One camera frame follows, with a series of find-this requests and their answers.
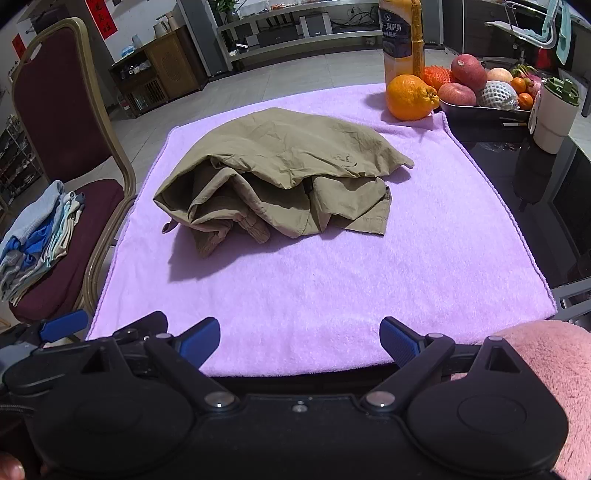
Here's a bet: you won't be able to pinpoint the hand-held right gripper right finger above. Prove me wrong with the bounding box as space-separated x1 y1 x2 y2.
360 316 532 411

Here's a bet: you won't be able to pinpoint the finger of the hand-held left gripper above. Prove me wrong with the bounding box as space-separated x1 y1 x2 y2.
113 311 168 346
28 310 89 346

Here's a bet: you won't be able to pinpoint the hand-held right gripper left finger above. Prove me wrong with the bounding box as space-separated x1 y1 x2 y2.
69 318 241 411

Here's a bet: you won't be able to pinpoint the khaki shorts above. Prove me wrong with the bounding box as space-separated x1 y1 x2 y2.
152 107 415 258

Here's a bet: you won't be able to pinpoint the pile of folded clothes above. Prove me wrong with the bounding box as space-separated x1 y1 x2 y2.
0 180 86 308

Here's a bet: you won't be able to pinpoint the person's left hand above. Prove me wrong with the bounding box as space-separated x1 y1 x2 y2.
0 451 26 480

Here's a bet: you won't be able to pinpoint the purple towel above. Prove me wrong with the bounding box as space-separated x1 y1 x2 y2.
87 83 557 377

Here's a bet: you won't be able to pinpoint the metal rack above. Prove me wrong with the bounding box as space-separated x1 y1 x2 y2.
0 115 42 213

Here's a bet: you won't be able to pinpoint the maroon banquet chair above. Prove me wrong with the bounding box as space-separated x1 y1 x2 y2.
0 17 138 324

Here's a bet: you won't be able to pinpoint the dark fruit tray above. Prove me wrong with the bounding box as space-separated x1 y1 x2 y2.
438 99 532 134

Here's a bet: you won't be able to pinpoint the large orange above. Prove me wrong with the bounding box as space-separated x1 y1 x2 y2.
386 74 440 121

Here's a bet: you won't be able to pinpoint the fruit in white foam net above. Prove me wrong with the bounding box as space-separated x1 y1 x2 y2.
477 80 520 110

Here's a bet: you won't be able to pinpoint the wooden cabinet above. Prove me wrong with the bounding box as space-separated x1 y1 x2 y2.
108 25 208 118

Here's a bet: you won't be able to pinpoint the fruit in orange foam net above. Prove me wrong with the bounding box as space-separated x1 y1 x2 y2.
422 65 451 90

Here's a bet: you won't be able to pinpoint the white cup with green lid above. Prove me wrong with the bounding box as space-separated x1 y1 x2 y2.
529 78 580 154

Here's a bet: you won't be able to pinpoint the pink dragon fruit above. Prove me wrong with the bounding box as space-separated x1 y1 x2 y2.
515 64 543 97

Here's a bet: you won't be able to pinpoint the tall grey speaker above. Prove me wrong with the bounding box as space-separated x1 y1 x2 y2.
178 0 232 77

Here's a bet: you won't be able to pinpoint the orange juice bottle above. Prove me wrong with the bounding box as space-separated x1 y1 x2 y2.
379 0 426 93

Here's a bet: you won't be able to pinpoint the grey tv stand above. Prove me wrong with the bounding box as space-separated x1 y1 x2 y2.
215 0 389 61

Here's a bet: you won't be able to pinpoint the dark low cabinet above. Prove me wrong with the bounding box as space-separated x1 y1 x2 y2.
436 0 509 58

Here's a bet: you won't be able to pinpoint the small grey speaker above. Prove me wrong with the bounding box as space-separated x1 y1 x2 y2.
299 14 331 38

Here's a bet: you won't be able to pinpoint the potted green plant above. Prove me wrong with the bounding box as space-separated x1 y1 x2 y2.
208 0 241 21

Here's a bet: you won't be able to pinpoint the office chair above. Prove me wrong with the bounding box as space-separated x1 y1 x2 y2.
485 0 573 65

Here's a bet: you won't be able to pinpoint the teal cloth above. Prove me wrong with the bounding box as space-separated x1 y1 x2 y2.
556 0 573 65

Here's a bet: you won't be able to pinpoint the long red wall banner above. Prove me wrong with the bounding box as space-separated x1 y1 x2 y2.
85 0 116 42

